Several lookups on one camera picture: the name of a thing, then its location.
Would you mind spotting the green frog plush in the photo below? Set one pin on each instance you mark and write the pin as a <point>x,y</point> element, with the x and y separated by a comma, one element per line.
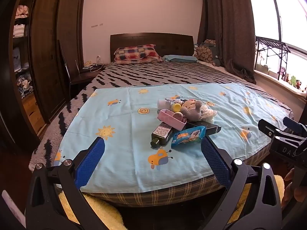
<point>293,79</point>

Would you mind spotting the white folded clothes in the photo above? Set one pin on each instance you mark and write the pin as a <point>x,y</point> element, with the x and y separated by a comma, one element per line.
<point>19,30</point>

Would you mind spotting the blue folded clothes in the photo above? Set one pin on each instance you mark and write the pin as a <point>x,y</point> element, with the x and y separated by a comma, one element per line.
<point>20,60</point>

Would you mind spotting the dark chair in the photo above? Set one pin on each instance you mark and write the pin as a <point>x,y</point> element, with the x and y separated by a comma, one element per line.
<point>81,79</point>

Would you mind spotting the mixed clothes pile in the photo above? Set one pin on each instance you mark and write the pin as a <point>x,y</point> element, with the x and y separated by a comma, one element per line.
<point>25,86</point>

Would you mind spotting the window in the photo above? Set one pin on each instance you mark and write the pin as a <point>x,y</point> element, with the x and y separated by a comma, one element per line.
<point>263,16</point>

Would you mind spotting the plaid mattress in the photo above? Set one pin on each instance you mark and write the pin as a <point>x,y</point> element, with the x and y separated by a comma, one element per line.
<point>168,194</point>

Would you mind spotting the blue snack packet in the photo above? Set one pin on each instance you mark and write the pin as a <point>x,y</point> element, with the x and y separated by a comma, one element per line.
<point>188,136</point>

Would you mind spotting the purple monkey plush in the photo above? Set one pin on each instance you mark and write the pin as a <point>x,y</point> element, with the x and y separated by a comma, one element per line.
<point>283,73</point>

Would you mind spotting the person's right hand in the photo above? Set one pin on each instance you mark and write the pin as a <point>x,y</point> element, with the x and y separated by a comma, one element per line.
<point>297,195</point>

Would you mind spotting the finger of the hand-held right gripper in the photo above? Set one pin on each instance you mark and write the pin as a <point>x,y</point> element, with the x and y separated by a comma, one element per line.
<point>291,122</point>
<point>265,125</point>

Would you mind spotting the black metal rack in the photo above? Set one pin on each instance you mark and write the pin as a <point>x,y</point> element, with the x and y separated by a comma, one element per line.
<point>273,45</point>

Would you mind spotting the light blue pillow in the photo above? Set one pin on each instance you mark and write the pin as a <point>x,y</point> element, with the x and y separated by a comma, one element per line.
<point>179,58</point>

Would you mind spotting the grey plush toy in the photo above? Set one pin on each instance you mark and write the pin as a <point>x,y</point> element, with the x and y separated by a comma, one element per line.
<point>191,112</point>

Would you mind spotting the pink box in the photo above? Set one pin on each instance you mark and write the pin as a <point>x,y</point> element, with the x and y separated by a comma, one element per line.
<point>169,118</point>

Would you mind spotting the pink clothes pile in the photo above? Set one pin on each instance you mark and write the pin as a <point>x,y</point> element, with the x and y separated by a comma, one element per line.
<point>22,12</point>

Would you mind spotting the dark wooden wardrobe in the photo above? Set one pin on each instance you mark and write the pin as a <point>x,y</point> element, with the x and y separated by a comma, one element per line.
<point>48,52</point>

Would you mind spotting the dark green bottle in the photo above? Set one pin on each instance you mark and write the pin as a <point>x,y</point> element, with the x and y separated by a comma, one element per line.
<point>160,134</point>

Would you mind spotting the small white box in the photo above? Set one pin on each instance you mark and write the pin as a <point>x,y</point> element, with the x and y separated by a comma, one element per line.
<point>272,73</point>

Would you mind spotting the plaid pillow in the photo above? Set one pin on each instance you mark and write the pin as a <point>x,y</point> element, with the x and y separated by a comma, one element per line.
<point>136,54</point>

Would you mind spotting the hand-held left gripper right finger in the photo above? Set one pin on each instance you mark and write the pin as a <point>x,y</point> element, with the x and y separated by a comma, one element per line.
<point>214,163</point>

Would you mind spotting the brown curtain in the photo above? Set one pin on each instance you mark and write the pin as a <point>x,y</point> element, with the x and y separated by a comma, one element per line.
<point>227,28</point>

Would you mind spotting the dark wooden headboard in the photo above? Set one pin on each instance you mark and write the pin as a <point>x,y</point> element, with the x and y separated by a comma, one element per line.
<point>168,43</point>

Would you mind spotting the light blue printed sheet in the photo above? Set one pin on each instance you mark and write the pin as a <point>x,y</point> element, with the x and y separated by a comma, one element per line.
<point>120,124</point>

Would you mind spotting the pink round puff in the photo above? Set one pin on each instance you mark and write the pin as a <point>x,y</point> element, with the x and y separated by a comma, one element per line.
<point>178,117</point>

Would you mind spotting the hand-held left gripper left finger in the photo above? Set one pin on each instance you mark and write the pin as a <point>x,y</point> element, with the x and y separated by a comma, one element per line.
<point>92,163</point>

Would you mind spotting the yellow cap bottle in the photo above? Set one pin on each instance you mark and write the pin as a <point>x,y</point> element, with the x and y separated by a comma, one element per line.
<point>176,107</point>

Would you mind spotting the black box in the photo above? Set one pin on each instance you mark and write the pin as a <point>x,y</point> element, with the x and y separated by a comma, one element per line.
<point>211,129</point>

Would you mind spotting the small red plush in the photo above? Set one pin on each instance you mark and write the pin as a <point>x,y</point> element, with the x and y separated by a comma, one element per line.
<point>298,84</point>

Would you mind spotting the brown patterned cushion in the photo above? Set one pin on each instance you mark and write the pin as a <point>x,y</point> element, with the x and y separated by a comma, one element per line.
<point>205,54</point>

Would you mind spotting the grey black striped blanket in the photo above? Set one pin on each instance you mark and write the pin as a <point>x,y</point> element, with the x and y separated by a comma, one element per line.
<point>156,76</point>

